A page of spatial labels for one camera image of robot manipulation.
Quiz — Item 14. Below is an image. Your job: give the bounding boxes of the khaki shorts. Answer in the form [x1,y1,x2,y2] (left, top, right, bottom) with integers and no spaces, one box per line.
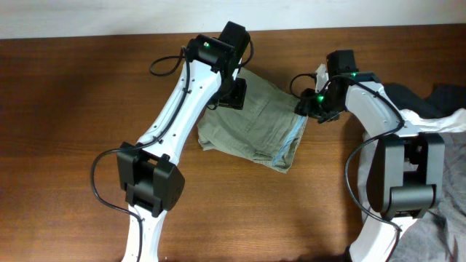
[197,69,308,173]

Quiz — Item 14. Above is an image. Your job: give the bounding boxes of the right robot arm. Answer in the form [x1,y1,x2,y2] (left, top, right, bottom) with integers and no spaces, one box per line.
[295,72,445,261]

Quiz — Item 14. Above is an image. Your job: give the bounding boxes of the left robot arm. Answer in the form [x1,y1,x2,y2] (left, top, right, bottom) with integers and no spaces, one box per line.
[116,33,253,261]

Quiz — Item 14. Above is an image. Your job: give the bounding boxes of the dark green garment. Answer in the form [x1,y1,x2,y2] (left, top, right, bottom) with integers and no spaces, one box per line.
[384,83,465,119]

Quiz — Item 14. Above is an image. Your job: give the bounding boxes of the white garment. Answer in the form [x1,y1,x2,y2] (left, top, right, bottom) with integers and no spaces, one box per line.
[400,108,466,133]

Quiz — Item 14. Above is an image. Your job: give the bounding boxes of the grey garment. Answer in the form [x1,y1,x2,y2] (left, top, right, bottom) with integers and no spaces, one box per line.
[358,132,465,261]

